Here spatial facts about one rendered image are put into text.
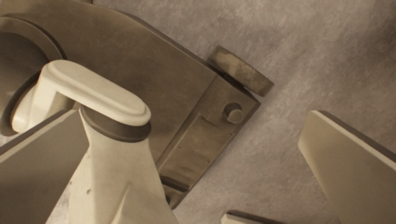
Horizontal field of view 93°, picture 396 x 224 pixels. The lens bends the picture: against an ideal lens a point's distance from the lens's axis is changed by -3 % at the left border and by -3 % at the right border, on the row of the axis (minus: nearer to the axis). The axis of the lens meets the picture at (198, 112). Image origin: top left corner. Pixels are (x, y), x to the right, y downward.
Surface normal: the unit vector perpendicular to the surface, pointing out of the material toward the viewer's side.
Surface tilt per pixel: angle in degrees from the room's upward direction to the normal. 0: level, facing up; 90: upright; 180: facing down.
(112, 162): 90
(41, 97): 0
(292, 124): 0
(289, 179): 0
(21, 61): 78
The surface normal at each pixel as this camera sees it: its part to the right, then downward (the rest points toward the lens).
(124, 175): 0.55, -0.78
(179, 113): 0.09, 0.41
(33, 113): 0.29, 0.08
